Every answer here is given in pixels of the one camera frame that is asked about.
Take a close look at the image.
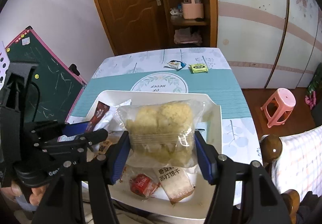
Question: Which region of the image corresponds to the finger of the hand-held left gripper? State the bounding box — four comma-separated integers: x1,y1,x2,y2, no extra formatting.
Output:
24,120,90,142
38,128,109,161

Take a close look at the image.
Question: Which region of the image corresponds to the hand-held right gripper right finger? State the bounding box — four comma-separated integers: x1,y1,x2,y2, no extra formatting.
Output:
193,130,295,224

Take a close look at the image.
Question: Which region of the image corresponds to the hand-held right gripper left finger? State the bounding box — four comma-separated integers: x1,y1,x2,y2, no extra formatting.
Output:
30,130,132,224

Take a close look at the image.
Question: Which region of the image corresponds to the white rectangular tray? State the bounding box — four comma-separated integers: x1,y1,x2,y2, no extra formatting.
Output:
88,90,223,221

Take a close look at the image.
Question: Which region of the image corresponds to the clear bag of yellow puffs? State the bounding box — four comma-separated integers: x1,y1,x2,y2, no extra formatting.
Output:
117,99,208,168

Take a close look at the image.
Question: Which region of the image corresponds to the person's left hand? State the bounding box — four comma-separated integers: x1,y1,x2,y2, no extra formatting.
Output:
7,180,49,207

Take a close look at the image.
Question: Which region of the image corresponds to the orange print snack packet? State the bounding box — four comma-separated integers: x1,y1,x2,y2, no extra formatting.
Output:
97,138,114,155

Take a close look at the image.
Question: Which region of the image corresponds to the dark red stick sachet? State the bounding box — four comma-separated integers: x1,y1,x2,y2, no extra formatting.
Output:
87,101,111,134

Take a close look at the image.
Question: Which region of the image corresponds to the white crinkled packet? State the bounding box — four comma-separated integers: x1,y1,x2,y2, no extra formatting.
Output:
99,99,132,132

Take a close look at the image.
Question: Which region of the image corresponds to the small red wrapped snack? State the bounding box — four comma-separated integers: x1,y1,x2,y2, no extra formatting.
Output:
129,174,159,197

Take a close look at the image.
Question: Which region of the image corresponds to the beige cracker packet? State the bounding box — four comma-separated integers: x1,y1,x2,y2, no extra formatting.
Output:
153,166,195,205

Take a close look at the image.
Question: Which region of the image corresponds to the white dotted paper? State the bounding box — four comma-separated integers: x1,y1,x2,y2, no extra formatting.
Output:
0,41,10,84

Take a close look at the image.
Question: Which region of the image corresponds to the yellow-green snack packet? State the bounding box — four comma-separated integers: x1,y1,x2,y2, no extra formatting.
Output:
189,63,210,74

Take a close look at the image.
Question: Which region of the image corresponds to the pink plastic stool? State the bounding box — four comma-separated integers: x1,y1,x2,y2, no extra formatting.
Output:
260,88,297,128

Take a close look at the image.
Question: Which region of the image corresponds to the checked white cloth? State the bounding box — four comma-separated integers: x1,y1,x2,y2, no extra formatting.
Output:
270,125,322,195

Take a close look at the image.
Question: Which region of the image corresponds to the small blue white packet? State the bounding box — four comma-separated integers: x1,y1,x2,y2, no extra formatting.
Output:
164,60,187,71

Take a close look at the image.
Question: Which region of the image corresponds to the pink toy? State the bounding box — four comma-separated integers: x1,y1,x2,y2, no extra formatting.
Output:
305,93,318,110

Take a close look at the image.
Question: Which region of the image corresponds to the folded pink cloth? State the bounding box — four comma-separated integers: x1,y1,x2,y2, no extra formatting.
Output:
174,28,203,44

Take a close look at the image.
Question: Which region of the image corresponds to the brown wooden door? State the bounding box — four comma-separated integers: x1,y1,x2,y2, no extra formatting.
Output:
84,0,174,55

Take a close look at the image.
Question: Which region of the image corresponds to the pale wardrobe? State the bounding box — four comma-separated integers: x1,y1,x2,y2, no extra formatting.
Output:
213,0,322,90

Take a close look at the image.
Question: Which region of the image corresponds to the green packet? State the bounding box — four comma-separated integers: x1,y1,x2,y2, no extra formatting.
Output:
306,63,322,96

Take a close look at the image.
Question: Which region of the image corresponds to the green chalkboard pink frame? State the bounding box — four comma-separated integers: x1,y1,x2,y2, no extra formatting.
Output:
5,26,87,124

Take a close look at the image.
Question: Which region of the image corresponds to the round wooden post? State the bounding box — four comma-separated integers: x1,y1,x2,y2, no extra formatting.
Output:
261,135,283,165

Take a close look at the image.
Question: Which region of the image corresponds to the pink handled basket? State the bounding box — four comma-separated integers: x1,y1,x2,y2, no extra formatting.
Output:
181,0,205,20

